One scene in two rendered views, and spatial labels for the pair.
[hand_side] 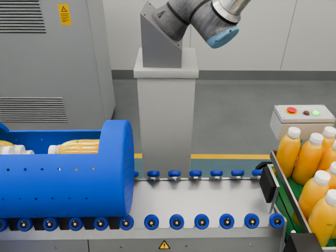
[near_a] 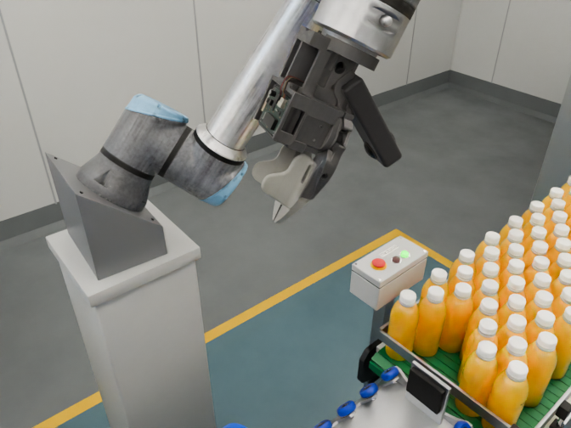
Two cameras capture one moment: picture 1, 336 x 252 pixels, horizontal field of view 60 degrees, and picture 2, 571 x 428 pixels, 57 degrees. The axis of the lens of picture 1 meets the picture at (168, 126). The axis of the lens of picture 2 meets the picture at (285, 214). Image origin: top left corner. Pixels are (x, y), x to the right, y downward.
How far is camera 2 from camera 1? 56 cm
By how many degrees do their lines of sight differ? 32
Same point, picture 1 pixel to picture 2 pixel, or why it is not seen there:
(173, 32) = (137, 202)
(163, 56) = (133, 248)
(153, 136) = (144, 383)
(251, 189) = (395, 402)
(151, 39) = (106, 228)
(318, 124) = (414, 267)
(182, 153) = (195, 382)
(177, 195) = not seen: outside the picture
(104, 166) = not seen: outside the picture
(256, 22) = (149, 88)
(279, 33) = (189, 96)
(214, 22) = (214, 170)
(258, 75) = not seen: hidden behind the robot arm
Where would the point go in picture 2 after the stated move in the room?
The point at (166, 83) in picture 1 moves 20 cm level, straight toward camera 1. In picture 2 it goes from (149, 290) to (188, 331)
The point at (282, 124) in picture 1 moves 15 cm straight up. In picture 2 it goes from (381, 290) to (387, 243)
